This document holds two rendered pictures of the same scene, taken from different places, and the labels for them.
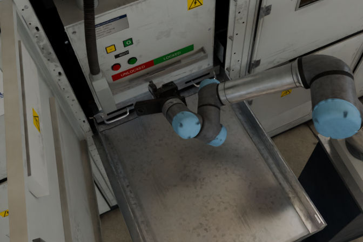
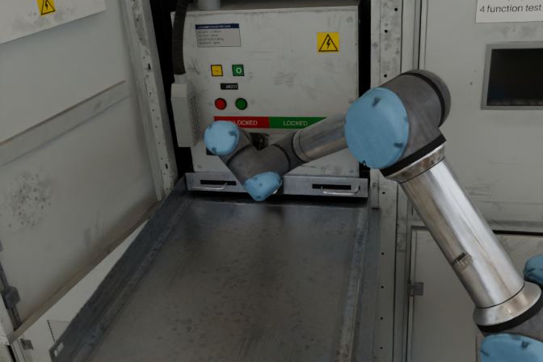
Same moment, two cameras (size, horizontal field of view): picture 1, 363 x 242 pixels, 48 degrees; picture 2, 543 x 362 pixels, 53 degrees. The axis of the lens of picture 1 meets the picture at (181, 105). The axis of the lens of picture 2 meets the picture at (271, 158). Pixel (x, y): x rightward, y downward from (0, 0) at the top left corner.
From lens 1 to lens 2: 0.98 m
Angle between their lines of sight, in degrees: 41
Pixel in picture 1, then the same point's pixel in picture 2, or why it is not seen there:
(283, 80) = not seen: hidden behind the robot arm
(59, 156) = (73, 107)
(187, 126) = (216, 131)
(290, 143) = not seen: outside the picture
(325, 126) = (354, 128)
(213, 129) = (256, 163)
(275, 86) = not seen: hidden behind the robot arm
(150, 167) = (197, 246)
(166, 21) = (288, 57)
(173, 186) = (200, 271)
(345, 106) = (384, 94)
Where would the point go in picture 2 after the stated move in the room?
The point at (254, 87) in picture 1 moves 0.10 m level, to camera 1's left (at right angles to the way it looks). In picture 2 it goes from (329, 123) to (288, 116)
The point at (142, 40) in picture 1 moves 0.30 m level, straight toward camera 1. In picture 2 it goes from (255, 76) to (195, 115)
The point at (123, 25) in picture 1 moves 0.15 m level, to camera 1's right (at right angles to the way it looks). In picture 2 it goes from (234, 39) to (282, 43)
